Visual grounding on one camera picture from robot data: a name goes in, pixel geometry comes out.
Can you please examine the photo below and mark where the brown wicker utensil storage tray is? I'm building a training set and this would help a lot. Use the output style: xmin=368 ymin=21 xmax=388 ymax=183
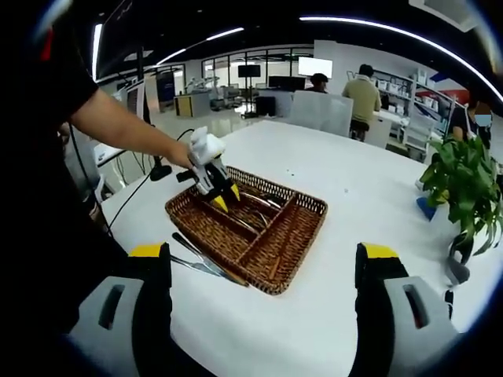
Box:
xmin=164 ymin=164 xmax=329 ymax=296

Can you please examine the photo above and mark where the wooden cabinet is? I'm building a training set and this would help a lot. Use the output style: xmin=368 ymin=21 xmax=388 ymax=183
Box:
xmin=174 ymin=93 xmax=209 ymax=118

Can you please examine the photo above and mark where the ceiling air conditioner vent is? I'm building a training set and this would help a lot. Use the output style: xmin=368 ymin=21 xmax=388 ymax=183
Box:
xmin=408 ymin=0 xmax=479 ymax=32

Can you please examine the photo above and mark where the white frosted desk partition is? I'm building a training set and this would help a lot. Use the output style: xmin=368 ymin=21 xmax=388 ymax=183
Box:
xmin=288 ymin=90 xmax=354 ymax=137

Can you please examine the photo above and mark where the dark grey curved device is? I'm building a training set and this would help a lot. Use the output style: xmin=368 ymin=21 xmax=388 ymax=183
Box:
xmin=446 ymin=235 xmax=472 ymax=286

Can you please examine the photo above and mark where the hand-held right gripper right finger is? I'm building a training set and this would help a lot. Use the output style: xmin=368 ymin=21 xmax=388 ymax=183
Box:
xmin=354 ymin=242 xmax=461 ymax=377

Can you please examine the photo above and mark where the steel table knife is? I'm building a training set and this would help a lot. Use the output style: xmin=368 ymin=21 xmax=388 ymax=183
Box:
xmin=171 ymin=231 xmax=237 ymax=278
xmin=169 ymin=254 xmax=221 ymax=276

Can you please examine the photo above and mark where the white wall screen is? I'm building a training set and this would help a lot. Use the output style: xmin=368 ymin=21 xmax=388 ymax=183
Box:
xmin=297 ymin=57 xmax=334 ymax=77

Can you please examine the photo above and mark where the black laptop stand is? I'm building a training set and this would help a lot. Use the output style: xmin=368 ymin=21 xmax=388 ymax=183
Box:
xmin=139 ymin=46 xmax=173 ymax=181

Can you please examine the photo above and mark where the white shelving unit with boxes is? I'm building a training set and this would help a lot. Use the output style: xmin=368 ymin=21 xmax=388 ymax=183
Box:
xmin=373 ymin=68 xmax=459 ymax=134

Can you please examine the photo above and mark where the black desk monitor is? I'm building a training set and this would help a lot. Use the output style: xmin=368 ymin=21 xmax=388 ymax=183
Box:
xmin=268 ymin=75 xmax=307 ymax=90

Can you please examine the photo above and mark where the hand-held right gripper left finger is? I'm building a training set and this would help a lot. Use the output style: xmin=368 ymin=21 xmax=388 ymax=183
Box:
xmin=68 ymin=242 xmax=174 ymax=377

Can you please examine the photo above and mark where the white mesh office chair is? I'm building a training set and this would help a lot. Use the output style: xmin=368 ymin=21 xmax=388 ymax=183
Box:
xmin=400 ymin=113 xmax=433 ymax=154

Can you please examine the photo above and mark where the person's black shirt torso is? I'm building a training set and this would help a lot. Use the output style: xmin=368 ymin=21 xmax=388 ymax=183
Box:
xmin=0 ymin=0 xmax=130 ymax=354

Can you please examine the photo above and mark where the green potted plant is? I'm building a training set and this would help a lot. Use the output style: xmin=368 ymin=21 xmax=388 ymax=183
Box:
xmin=419 ymin=135 xmax=503 ymax=256

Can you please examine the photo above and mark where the blue cloth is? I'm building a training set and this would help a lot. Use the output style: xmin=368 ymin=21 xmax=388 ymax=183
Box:
xmin=416 ymin=196 xmax=439 ymax=221

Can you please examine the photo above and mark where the curved ceiling light strip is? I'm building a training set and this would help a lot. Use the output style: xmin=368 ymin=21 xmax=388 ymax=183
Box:
xmin=156 ymin=27 xmax=244 ymax=66
xmin=299 ymin=15 xmax=492 ymax=75
xmin=93 ymin=23 xmax=103 ymax=82

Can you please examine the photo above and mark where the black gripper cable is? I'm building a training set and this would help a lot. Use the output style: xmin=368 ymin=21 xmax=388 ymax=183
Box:
xmin=102 ymin=127 xmax=196 ymax=239

